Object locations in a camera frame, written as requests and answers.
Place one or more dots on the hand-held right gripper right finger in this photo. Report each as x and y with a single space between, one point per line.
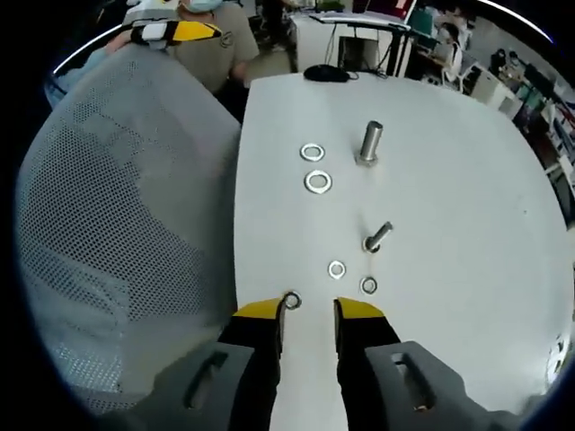
373 350

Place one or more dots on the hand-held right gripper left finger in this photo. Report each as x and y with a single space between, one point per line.
233 359

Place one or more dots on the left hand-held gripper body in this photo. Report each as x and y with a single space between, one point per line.
148 11

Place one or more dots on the small steel washer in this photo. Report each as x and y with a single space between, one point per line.
329 269
298 302
362 285

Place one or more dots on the small threaded stud bolt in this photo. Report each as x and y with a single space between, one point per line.
381 233

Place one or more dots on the large steel washer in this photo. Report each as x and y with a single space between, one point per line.
307 182
303 152

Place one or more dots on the large threaded stud bolt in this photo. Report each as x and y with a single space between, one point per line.
369 141

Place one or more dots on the person's left hand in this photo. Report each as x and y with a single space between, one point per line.
121 42

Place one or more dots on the person's torso in shirt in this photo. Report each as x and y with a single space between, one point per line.
211 54

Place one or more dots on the person's dark trousers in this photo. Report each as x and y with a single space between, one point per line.
231 103

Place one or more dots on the white desk cabinet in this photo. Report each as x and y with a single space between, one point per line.
314 40

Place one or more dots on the black computer mouse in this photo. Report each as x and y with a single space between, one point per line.
325 74

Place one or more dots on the grey mesh office chair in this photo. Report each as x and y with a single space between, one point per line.
112 224

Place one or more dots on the monitor with red screen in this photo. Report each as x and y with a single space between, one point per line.
404 9

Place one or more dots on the teal panel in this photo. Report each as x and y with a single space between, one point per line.
424 24

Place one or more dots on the white drawer cart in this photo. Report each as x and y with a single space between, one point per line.
492 87

